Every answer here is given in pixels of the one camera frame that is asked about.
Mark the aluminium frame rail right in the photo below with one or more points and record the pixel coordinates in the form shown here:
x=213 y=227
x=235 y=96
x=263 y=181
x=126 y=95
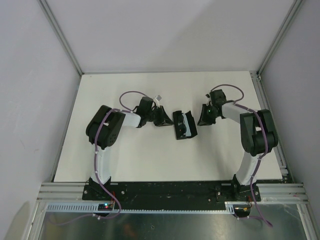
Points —
x=271 y=126

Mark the dark aviator sunglasses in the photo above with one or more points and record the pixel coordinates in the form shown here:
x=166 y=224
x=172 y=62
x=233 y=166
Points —
x=180 y=126

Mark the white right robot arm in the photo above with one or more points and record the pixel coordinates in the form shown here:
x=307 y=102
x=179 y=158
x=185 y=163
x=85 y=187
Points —
x=258 y=133

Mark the white slotted cable duct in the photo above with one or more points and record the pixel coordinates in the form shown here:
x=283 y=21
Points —
x=105 y=208

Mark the aluminium frame post right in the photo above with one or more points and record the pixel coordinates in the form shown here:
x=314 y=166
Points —
x=280 y=35

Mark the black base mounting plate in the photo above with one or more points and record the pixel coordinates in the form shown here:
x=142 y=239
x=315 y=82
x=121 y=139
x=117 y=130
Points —
x=220 y=190

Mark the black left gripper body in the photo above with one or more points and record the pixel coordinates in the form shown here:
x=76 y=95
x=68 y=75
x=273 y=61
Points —
x=150 y=115

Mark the light blue cleaning cloth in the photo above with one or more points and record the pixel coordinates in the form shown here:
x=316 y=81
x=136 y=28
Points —
x=187 y=133

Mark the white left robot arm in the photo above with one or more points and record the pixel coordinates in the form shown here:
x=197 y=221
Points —
x=104 y=128

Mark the aluminium frame post left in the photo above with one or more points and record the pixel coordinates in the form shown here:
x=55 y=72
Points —
x=55 y=26

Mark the aluminium frame post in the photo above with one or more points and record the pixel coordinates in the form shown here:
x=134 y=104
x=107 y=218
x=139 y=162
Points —
x=280 y=35
x=55 y=26

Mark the black glasses case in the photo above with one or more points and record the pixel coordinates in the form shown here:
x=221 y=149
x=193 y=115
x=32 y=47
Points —
x=191 y=121

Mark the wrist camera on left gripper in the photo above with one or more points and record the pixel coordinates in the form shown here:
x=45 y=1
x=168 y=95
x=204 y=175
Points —
x=157 y=99

